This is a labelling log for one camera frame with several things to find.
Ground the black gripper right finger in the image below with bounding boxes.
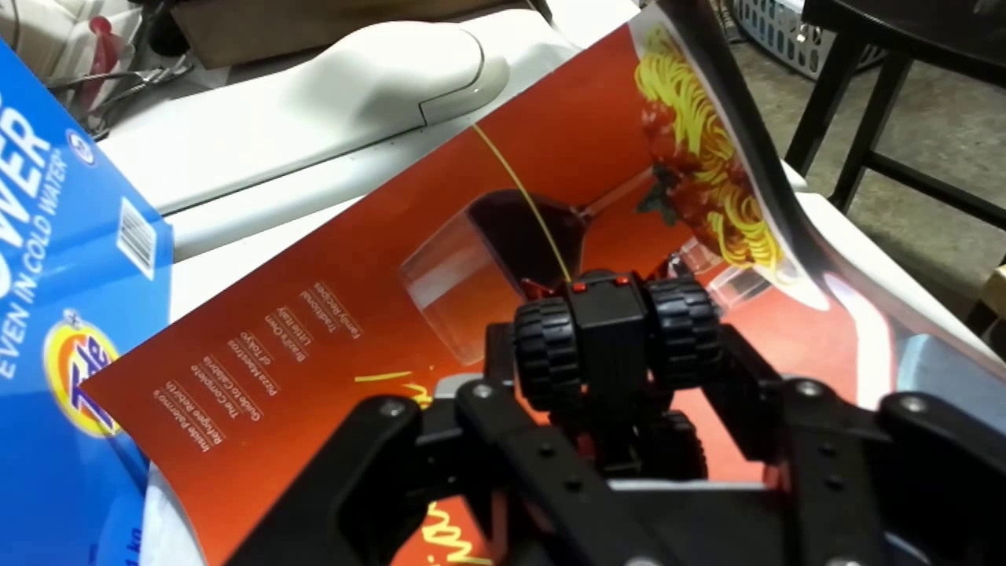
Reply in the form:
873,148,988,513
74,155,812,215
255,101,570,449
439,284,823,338
718,376,1006,566

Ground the white laundry basket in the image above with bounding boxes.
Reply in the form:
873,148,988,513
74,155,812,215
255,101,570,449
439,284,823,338
725,0,842,83

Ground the black toy car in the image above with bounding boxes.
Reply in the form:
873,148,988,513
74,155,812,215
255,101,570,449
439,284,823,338
482,269,784,489

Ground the red pasta box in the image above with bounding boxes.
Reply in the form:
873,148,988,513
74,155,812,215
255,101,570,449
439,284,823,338
77,3,873,566

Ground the black stool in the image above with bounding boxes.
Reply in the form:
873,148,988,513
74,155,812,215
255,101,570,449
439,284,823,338
783,0,1006,233

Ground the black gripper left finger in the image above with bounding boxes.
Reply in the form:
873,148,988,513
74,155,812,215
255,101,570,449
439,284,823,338
224,376,630,566

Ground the brown cardboard box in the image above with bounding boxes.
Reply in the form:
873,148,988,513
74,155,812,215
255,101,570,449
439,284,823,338
163,0,553,73

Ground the white plastic bag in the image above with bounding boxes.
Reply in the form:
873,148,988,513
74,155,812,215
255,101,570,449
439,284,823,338
0,0,144,106

